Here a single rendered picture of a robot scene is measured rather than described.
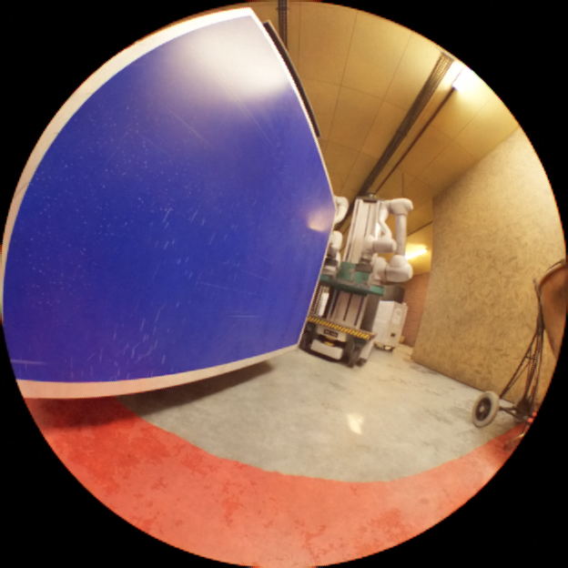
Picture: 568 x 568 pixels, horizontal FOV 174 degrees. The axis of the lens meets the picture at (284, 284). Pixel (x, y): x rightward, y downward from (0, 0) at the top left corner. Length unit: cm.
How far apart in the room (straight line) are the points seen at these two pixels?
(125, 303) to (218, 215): 20
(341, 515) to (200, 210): 61
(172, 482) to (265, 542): 19
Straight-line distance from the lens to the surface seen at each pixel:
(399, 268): 160
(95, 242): 24
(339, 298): 188
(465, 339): 278
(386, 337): 374
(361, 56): 292
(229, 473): 46
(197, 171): 30
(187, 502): 41
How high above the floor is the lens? 38
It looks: 5 degrees up
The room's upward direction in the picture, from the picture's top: 18 degrees clockwise
